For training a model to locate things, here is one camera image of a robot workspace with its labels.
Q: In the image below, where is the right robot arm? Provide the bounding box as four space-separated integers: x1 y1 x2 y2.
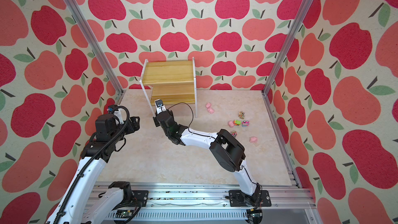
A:
154 106 262 207

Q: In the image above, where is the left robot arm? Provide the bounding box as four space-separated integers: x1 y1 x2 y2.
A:
46 111 142 224

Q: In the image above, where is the two-tier wooden shelf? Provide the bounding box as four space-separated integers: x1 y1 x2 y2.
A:
140 59 198 117

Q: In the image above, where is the green orange toy truck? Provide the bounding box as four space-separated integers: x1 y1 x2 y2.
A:
233 120 241 126

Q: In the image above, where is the brown toy block car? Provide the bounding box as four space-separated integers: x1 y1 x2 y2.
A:
238 111 245 119

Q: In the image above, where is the pink green toy car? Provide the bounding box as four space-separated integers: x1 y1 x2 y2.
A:
241 120 250 127

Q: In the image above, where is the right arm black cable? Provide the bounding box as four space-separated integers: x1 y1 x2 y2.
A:
167 102 218 139

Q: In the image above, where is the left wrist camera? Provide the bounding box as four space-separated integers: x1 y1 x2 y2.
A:
107 105 124 124

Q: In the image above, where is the left aluminium frame post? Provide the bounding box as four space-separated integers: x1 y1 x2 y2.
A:
63 0 124 103

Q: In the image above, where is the aluminium frame post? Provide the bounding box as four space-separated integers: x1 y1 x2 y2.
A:
262 0 326 95
63 0 124 103

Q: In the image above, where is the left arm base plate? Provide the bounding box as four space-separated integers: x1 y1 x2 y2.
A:
114 190 149 209

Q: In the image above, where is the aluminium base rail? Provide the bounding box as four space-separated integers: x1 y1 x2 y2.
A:
85 182 321 224

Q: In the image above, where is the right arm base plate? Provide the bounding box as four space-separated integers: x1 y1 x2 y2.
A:
225 190 272 207

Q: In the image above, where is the right aluminium frame post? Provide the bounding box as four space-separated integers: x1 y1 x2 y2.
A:
262 0 326 95

